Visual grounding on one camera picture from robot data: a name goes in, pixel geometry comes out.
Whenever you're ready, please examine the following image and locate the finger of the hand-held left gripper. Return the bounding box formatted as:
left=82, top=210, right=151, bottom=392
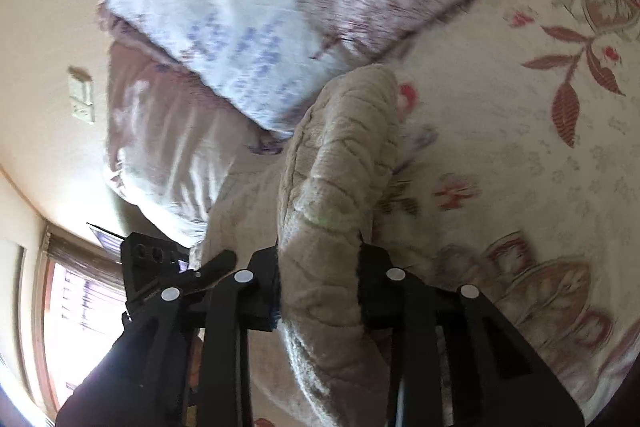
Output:
left=177, top=249, right=238, bottom=296

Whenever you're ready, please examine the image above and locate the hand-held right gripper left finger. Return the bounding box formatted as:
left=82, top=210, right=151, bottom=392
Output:
left=55, top=247, right=281, bottom=427

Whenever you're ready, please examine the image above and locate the window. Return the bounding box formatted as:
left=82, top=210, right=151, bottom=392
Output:
left=30, top=232, right=132, bottom=413

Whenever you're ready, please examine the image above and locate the floral bed sheet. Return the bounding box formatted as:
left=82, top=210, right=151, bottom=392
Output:
left=190, top=0, right=640, bottom=427

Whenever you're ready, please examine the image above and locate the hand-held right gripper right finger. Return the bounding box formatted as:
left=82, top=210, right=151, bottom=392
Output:
left=357, top=243, right=585, bottom=427

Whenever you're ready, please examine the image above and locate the beige cable-knit sweater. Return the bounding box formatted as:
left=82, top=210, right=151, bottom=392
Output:
left=276, top=63, right=408, bottom=427

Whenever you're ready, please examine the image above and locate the pink floral pillow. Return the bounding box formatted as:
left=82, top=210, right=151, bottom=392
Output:
left=102, top=42, right=283, bottom=249

